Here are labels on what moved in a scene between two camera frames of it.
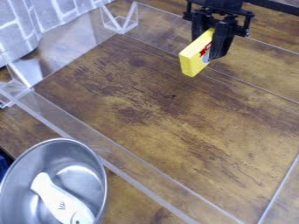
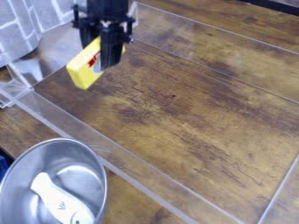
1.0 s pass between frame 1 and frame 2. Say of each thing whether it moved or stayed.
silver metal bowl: stayed
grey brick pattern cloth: stayed
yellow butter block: moved
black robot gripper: moved
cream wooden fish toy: stayed
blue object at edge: stayed
